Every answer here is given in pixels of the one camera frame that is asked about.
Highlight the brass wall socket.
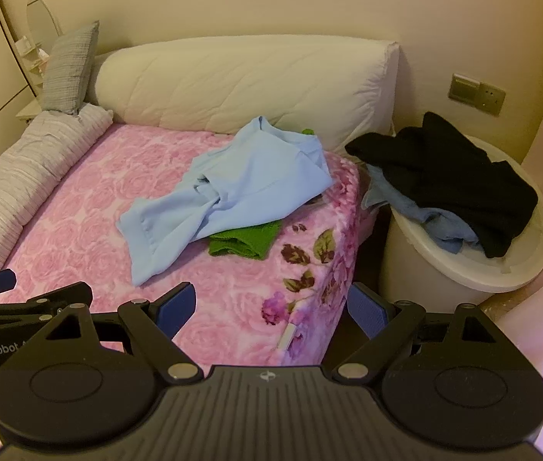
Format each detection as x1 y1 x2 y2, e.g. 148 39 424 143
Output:
477 81 506 117

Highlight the white padded headboard cushion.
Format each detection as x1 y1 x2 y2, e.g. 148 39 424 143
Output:
90 35 401 152

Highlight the grey striped quilt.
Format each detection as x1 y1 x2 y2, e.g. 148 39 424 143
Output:
0 103 115 279

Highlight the white vanity shelf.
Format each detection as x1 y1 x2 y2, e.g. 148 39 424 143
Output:
14 36 51 126

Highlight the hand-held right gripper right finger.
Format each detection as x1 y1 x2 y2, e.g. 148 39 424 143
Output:
331 282 507 385

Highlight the grey pillow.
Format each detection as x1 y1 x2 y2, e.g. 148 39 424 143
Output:
40 20 100 115

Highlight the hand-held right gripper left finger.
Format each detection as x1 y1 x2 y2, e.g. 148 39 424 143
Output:
37 282 204 384

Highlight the pink floral blanket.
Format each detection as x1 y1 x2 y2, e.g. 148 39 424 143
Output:
0 122 363 370

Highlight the oval mirror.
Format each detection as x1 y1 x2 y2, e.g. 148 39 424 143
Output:
26 0 63 41

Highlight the light blue sweatshirt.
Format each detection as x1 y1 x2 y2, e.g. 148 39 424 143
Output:
116 115 334 286

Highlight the green knit garment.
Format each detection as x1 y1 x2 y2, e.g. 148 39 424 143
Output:
208 127 316 261

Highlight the grey-blue garment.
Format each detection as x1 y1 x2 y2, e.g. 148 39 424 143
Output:
362 163 486 255

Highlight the black garment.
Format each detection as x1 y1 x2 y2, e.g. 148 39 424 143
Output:
345 111 540 259

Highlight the white round laundry bin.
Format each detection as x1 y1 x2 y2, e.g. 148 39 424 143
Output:
377 134 543 294

